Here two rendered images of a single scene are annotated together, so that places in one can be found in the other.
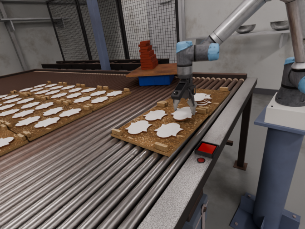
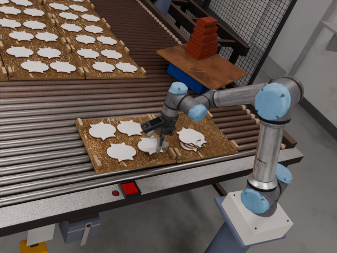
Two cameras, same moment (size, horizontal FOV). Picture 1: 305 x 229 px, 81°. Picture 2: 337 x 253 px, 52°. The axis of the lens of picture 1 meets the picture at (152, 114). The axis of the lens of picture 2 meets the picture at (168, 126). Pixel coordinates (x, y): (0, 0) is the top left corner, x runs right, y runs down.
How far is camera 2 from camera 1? 0.88 m
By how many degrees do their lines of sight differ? 14
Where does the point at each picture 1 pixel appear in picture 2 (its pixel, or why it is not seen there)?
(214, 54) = (193, 116)
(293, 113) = (239, 214)
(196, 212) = (80, 223)
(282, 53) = not seen: outside the picture
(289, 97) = not seen: hidden behind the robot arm
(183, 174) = (91, 193)
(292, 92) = not seen: hidden behind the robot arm
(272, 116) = (227, 204)
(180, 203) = (67, 208)
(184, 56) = (171, 99)
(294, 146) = (234, 244)
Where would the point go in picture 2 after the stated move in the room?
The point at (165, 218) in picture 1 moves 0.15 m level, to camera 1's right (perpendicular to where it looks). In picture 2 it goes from (50, 208) to (83, 228)
